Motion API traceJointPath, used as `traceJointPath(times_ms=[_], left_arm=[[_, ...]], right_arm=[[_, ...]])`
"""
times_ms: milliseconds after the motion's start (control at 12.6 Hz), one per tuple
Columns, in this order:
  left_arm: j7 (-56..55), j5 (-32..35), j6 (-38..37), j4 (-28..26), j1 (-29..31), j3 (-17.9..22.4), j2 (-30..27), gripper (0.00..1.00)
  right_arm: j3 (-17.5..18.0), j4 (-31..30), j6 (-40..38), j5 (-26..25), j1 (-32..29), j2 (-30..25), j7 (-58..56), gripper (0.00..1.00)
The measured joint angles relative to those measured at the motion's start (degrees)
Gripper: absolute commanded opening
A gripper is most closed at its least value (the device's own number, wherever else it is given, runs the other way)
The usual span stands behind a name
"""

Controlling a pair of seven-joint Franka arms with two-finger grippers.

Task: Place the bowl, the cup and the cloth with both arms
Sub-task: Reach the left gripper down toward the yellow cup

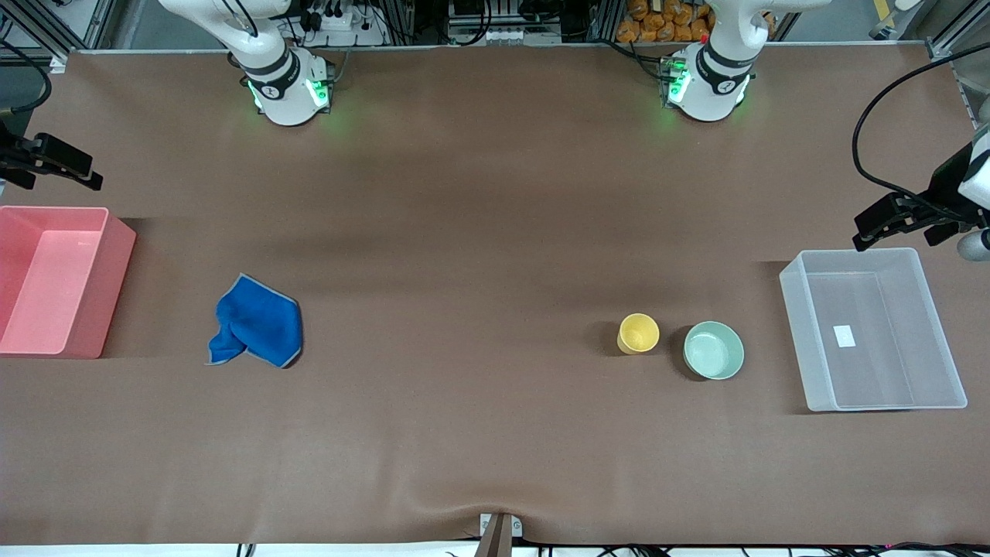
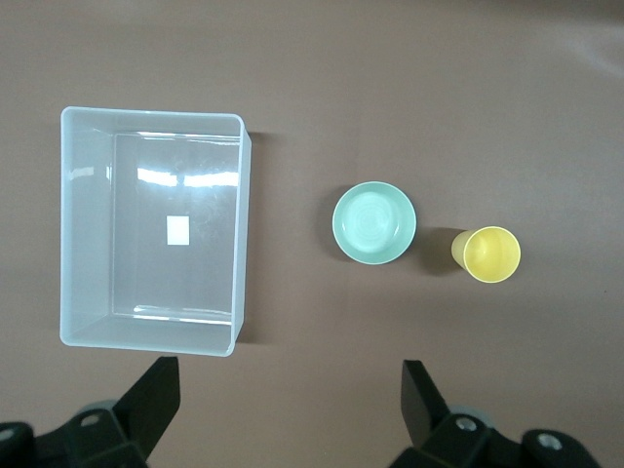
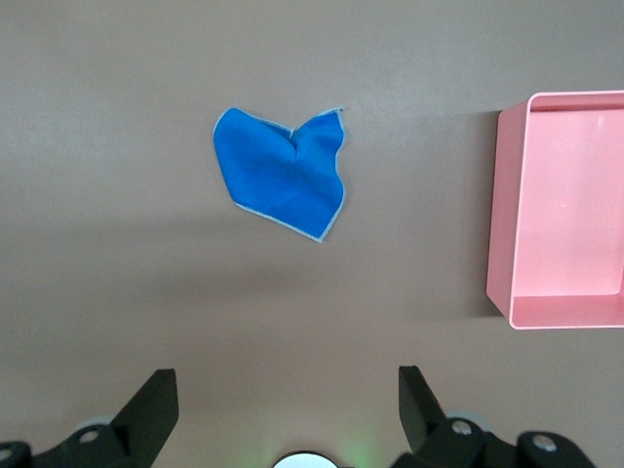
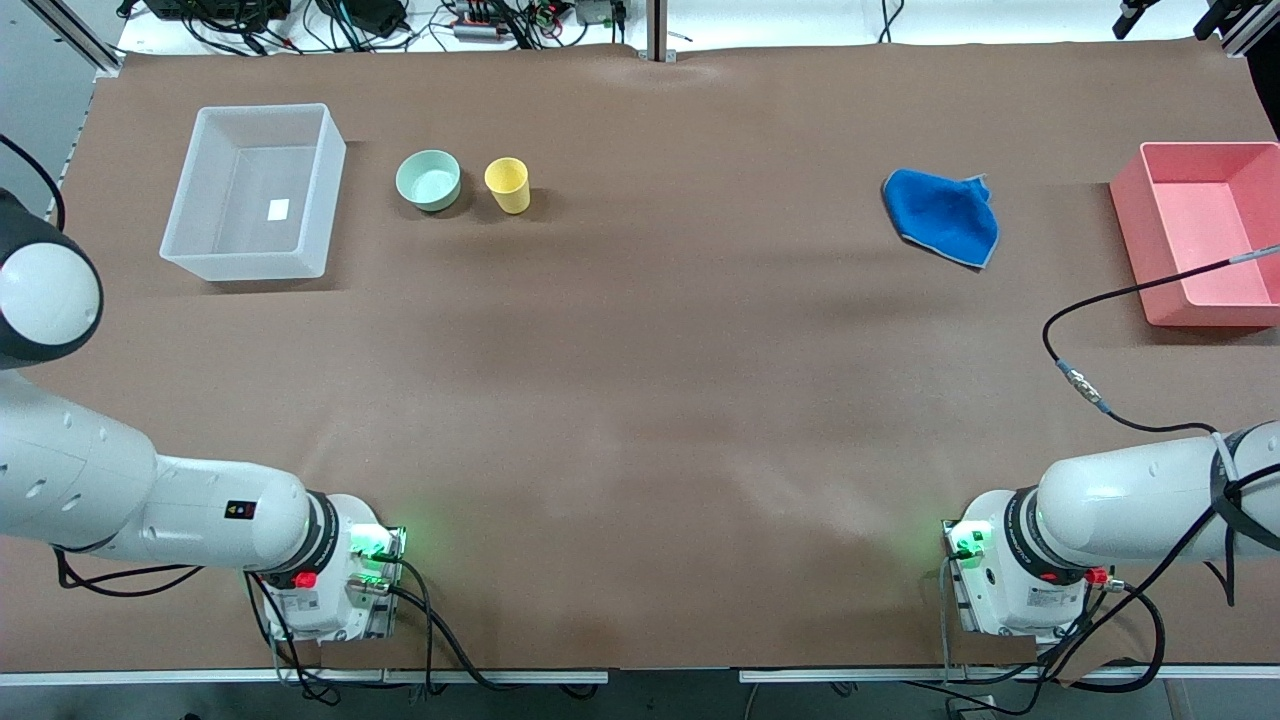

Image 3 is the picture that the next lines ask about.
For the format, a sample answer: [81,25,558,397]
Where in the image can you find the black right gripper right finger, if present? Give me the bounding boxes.
[393,365,519,468]

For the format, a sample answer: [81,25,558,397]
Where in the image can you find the pink plastic bin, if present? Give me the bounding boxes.
[486,90,624,332]

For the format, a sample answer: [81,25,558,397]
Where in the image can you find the blue microfibre cloth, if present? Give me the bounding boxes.
[212,105,348,244]

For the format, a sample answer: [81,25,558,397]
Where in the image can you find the brown table cover mat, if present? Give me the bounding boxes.
[0,0,624,468]

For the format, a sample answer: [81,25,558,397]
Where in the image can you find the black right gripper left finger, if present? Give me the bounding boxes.
[33,369,179,468]

